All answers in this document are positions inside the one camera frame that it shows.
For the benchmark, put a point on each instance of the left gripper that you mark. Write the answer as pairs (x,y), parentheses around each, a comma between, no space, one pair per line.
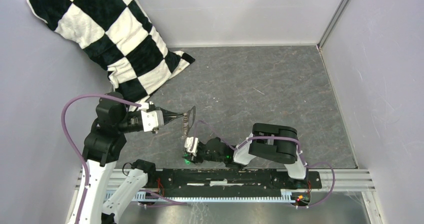
(168,116)

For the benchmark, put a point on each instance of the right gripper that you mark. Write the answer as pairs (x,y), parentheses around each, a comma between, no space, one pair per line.
(196,159)

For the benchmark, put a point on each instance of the metal key organizer plate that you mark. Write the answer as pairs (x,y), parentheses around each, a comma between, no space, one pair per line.
(188,121)

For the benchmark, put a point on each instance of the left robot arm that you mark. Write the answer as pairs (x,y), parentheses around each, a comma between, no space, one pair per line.
(101,151)

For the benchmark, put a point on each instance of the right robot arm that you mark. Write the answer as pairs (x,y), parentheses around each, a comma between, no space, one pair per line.
(276,143)

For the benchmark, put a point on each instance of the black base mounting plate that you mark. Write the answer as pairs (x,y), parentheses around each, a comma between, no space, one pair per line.
(229,182)

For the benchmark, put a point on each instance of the black and white checkered pillow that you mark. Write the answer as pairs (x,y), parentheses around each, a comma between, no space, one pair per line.
(118,36)

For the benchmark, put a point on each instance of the aluminium corner profile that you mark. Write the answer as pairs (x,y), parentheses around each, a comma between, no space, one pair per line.
(332,24)

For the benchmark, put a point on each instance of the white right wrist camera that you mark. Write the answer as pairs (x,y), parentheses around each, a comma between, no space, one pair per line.
(191,145)

